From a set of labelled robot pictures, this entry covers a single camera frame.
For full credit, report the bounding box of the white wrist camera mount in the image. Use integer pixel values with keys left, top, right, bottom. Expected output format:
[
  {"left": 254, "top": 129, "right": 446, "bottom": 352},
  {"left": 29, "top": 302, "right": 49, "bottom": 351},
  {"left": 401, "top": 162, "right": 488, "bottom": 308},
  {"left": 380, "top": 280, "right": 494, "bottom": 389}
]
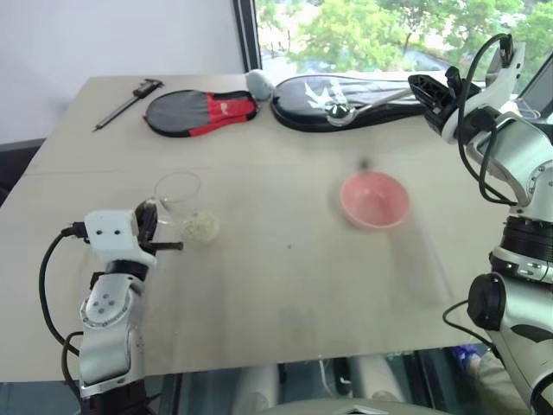
[
  {"left": 84, "top": 209, "right": 157, "bottom": 270},
  {"left": 425, "top": 41, "right": 527, "bottom": 144}
]

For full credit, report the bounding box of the red black paddle case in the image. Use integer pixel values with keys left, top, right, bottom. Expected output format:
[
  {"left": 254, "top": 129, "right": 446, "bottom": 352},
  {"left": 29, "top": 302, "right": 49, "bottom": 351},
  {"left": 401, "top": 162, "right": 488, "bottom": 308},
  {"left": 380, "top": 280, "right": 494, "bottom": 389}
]
[{"left": 142, "top": 88, "right": 261, "bottom": 139}]

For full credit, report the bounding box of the oatmeal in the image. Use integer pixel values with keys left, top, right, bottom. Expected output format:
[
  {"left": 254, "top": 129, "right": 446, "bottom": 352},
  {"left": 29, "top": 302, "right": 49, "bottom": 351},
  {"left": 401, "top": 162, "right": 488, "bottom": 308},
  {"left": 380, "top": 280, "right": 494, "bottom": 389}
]
[{"left": 179, "top": 208, "right": 219, "bottom": 247}]

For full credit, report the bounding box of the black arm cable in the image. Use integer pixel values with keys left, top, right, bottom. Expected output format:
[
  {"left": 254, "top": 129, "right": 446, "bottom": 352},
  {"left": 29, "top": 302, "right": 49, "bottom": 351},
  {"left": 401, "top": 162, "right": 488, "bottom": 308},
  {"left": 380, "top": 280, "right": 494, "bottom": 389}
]
[
  {"left": 456, "top": 33, "right": 518, "bottom": 205},
  {"left": 38, "top": 221, "right": 92, "bottom": 386}
]

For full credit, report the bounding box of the dark window frame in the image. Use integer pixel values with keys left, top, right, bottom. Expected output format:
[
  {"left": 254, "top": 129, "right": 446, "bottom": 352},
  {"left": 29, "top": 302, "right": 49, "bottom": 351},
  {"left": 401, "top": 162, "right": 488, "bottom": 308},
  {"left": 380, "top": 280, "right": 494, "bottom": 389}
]
[{"left": 232, "top": 0, "right": 264, "bottom": 74}]

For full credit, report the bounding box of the glass mug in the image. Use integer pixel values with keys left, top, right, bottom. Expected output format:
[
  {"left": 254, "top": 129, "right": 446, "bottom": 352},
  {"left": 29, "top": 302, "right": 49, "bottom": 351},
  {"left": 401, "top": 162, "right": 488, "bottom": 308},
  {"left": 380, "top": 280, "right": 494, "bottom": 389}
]
[{"left": 151, "top": 171, "right": 220, "bottom": 248}]

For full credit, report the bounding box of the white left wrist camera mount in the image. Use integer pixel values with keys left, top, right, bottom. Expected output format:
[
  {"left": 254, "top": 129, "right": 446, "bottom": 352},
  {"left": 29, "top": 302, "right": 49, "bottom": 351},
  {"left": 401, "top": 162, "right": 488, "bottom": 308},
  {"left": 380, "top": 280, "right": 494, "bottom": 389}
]
[{"left": 84, "top": 209, "right": 157, "bottom": 270}]

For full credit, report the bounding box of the grey plush ball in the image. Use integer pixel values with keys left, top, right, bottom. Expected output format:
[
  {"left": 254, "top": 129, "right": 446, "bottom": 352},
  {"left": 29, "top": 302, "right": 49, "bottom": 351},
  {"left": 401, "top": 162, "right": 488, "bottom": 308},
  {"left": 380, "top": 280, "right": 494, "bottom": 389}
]
[{"left": 245, "top": 68, "right": 276, "bottom": 103}]

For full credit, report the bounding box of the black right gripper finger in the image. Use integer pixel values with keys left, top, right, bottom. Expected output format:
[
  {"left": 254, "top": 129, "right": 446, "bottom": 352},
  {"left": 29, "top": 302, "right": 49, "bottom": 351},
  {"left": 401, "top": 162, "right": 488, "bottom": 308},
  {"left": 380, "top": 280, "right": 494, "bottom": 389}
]
[
  {"left": 407, "top": 73, "right": 454, "bottom": 112},
  {"left": 423, "top": 107, "right": 454, "bottom": 132}
]

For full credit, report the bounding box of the pink bowl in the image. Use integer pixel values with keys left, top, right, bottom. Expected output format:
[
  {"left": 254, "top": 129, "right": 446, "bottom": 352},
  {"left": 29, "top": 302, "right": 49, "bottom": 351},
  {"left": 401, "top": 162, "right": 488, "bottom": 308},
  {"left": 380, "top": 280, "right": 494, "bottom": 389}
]
[{"left": 338, "top": 169, "right": 411, "bottom": 231}]

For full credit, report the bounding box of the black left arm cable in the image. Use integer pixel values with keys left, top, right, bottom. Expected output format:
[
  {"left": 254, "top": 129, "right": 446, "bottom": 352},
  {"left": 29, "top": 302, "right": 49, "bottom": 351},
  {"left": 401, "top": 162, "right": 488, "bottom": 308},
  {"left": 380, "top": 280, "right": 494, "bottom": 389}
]
[{"left": 38, "top": 221, "right": 92, "bottom": 386}]

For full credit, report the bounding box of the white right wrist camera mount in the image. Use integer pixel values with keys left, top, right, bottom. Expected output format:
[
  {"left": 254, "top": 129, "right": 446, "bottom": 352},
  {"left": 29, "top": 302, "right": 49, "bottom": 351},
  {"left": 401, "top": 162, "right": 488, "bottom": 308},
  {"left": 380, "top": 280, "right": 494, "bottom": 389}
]
[{"left": 425, "top": 41, "right": 527, "bottom": 144}]

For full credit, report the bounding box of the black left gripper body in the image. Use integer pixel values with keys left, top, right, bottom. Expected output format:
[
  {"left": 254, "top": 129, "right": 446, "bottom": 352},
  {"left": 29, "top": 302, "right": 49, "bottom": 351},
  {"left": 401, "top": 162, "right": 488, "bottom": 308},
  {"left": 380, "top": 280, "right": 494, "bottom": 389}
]
[{"left": 135, "top": 220, "right": 159, "bottom": 253}]

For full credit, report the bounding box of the black racket case white logo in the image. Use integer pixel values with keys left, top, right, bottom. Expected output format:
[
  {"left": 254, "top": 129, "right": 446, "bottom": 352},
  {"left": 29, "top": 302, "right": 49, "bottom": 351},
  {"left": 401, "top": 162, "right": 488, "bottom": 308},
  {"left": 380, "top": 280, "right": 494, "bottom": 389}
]
[{"left": 270, "top": 74, "right": 438, "bottom": 133}]

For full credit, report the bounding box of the black caliper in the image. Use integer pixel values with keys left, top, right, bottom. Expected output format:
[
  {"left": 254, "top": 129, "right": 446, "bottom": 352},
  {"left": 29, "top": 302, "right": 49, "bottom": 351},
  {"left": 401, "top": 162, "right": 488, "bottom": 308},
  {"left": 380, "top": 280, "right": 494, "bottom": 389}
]
[{"left": 92, "top": 77, "right": 166, "bottom": 133}]

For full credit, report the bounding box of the person in beige clothing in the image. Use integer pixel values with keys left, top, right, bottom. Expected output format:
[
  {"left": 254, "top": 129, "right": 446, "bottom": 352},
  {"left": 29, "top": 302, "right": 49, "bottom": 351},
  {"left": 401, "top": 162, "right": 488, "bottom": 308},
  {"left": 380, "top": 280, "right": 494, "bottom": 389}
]
[{"left": 448, "top": 341, "right": 527, "bottom": 415}]

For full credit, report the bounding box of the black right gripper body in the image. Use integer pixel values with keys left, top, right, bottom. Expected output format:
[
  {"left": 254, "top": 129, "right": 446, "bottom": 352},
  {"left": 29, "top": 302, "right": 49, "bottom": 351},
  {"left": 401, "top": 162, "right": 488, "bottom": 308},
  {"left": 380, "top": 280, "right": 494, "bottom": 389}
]
[{"left": 444, "top": 66, "right": 482, "bottom": 116}]

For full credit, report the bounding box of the metal spoon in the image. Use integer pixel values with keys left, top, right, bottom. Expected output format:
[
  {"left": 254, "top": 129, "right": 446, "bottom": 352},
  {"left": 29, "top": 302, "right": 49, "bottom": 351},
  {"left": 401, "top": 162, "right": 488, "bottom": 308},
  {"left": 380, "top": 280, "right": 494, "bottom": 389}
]
[{"left": 326, "top": 87, "right": 412, "bottom": 129}]

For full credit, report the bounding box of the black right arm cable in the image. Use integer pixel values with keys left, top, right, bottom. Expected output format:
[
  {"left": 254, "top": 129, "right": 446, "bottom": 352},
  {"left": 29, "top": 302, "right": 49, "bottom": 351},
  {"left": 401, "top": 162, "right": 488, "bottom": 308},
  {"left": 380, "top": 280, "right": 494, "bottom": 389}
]
[{"left": 456, "top": 33, "right": 518, "bottom": 205}]

